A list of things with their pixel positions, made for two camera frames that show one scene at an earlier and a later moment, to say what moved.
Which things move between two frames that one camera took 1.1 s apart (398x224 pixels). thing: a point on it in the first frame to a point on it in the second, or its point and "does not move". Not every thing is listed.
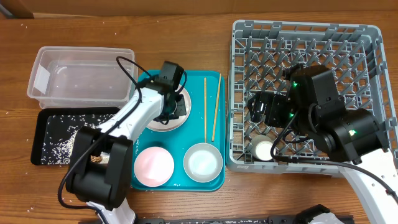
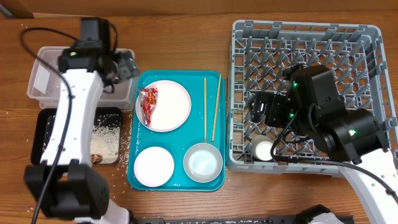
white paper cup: (261, 146) does not move
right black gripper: (273, 99) does not move
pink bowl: (153, 166) does not move
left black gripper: (180, 109) to (129, 66)
